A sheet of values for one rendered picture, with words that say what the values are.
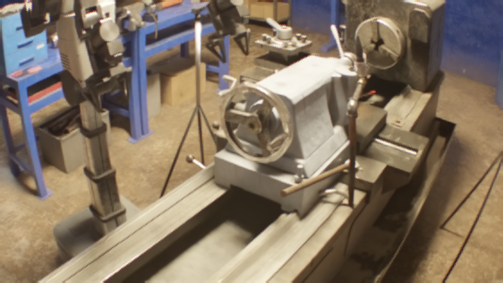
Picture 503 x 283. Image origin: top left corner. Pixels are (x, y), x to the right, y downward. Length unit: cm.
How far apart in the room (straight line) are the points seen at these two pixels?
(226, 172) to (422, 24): 127
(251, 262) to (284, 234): 16
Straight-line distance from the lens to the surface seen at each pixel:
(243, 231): 152
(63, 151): 320
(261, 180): 140
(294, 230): 134
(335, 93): 154
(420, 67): 239
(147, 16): 344
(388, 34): 218
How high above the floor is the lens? 169
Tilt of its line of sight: 29 degrees down
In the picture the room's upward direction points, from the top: 1 degrees clockwise
